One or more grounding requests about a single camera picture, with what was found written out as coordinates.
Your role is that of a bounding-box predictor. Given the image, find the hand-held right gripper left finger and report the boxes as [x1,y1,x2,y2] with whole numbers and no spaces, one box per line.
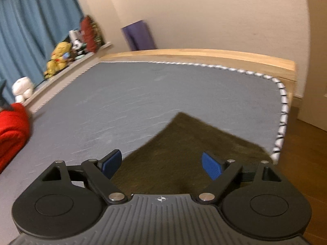
[42,149,128,205]

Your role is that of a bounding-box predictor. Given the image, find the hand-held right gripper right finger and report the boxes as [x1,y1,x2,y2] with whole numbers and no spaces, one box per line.
[196,151,281,205]

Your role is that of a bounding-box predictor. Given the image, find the olive corduroy pants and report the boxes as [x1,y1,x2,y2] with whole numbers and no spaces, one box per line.
[111,112,274,197]

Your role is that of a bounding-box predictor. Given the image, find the grey quilted mattress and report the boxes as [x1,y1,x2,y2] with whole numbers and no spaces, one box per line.
[0,61,290,184]

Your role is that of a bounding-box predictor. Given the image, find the red blanket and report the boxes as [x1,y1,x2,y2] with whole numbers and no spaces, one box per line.
[0,103,31,174]

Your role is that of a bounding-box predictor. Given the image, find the yellow plush toy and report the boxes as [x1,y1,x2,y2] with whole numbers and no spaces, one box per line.
[43,41,73,79]

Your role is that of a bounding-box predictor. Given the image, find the white black plush toy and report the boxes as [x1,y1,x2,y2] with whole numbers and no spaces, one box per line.
[68,29,87,55]

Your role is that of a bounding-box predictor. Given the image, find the patterned cushion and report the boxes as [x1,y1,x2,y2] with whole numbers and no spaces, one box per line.
[89,18,105,49]

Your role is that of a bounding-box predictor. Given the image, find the red cushion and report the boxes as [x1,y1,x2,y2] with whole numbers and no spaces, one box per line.
[80,15,99,53]

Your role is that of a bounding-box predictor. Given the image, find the purple rolled mat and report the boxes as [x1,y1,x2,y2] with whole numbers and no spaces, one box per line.
[121,20,157,52]

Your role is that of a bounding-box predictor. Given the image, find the blue curtain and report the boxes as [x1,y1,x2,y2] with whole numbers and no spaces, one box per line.
[0,0,85,105]

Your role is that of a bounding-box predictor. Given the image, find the light wooden bed frame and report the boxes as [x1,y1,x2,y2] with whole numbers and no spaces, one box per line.
[99,48,297,108]

